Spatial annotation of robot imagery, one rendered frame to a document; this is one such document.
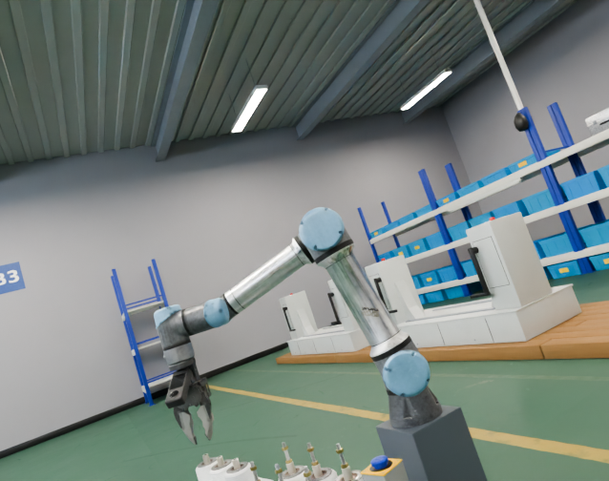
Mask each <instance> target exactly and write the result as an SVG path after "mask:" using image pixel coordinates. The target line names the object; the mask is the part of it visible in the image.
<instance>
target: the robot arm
mask: <svg viewBox="0 0 609 481"><path fill-rule="evenodd" d="M353 248H354V242H353V240H352V239H351V237H350V235H349V233H348V232H347V230H346V229H345V227H344V222H343V220H342V218H341V217H340V215H339V214H338V213H336V212H335V211H333V210H331V209H329V208H325V207H318V208H314V209H312V210H310V211H309V212H307V213H306V214H305V215H304V217H303V218H302V220H301V223H300V227H299V234H298V235H297V236H296V237H295V238H293V239H292V243H291V244H290V245H288V246H287V247H286V248H285V249H284V250H283V251H281V252H280V253H279V254H277V255H276V256H275V257H273V258H272V259H271V260H269V261H267V262H266V263H265V264H263V265H262V266H261V267H259V268H258V269H257V270H255V271H254V272H253V273H251V274H250V275H249V276H247V277H246V278H244V279H243V280H242V281H240V282H239V283H237V284H236V285H235V286H233V287H232V288H231V289H229V290H228V291H227V292H225V293H224V294H222V295H221V296H220V297H218V298H217V299H214V300H209V301H207V302H205V303H200V304H197V305H194V306H191V307H188V308H185V309H181V308H180V305H179V304H174V305H170V306H167V307H164V308H161V309H159V310H157V311H156V312H155V314H154V318H155V322H156V326H157V327H156V329H157V333H158V336H159V339H160V342H161V345H162V349H163V352H164V355H163V358H164V359H166V362H167V365H168V366H169V369H170V371H174V370H176V372H174V373H173V377H172V380H171V384H170V386H169V389H168V393H167V396H166V400H165V405H166V406H167V407H168V408H174V415H175V418H176V420H177V422H178V424H179V426H180V428H181V429H182V430H183V432H184V433H185V435H186V436H187V437H188V439H189V440H190V441H191V442H192V443H193V444H194V445H197V444H198V442H197V437H196V435H195V434H194V421H193V418H192V414H191V413H190V412H189V410H188V408H189V407H191V406H195V407H198V406H200V407H199V410H198V411H197V414H198V417H199V418H200V419H201V421H202V426H203V427H204V429H205V435H206V437H207V438H208V440H209V441H210V440H211V439H212V435H213V421H214V415H213V413H212V412H211V401H210V399H209V397H210V396H211V392H210V388H209V386H208V383H207V379H206V377H204V378H200V375H199V372H198V369H197V365H196V359H195V358H193V357H194V356H195V352H194V349H193V347H192V343H191V341H190V337H189V336H192V335H195V334H198V333H201V332H203V331H206V330H209V329H212V328H215V327H220V326H222V325H226V324H228V323H229V322H230V321H231V320H232V319H233V318H234V317H235V316H237V315H238V314H239V313H240V312H242V311H243V310H245V308H246V307H248V306H249V305H250V304H252V303H253V302H255V301H256V300H258V299H259V298H260V297H262V296H263V295H264V294H266V293H267V292H268V291H270V290H271V289H273V288H274V287H275V286H277V285H278V284H279V283H281V282H282V281H284V280H285V279H286V278H288V277H289V276H291V275H292V274H293V273H295V272H296V271H297V270H299V269H300V268H301V267H303V266H304V265H306V264H312V263H314V262H316V264H317V265H318V266H321V267H324V268H325V269H326V271H327V272H328V274H329V276H330V278H331V279H332V280H333V282H334V283H335V285H336V287H337V289H338V290H339V292H340V294H341V295H342V297H343V299H344V301H345V302H346V305H347V306H348V308H349V310H350V312H351V313H352V315H353V317H354V318H355V320H356V322H357V324H358V325H359V326H360V328H361V329H362V331H363V333H364V335H365V336H366V338H367V340H368V342H369V344H370V345H371V351H370V354H369V356H370V357H371V359H372V361H373V363H374V364H375V365H376V367H377V369H378V370H379V372H380V374H381V377H382V380H383V382H384V385H385V388H386V391H387V394H388V412H389V420H390V422H391V425H392V426H393V427H395V428H398V429H406V428H413V427H417V426H420V425H424V424H426V423H428V422H430V421H432V420H434V419H435V418H437V417H438V416H439V415H441V413H442V412H443V409H442V407H441V404H440V402H439V401H438V399H437V398H436V397H435V395H434V394H433V393H432V391H431V390H430V388H429V387H428V383H429V381H430V376H431V372H430V367H429V364H428V362H427V360H426V359H425V357H424V356H423V355H421V354H420V352H419V351H418V349H417V347H416V346H415V344H414V342H413V341H412V339H411V337H410V335H409V333H406V332H402V331H400V330H399V328H398V327H397V325H396V323H395V322H394V320H393V319H392V318H391V316H390V314H389V312H388V310H387V309H386V307H385V305H384V303H383V302H382V300H381V298H380V297H379V295H378V293H377V292H376V290H375V288H374V287H373V285H372V283H371V282H370V280H369V278H368V276H367V274H366V273H365V271H364V269H363V268H362V266H361V264H360V263H359V262H358V260H357V258H356V257H355V255H354V253H353ZM206 385H207V387H208V390H209V392H208V390H207V387H206Z"/></svg>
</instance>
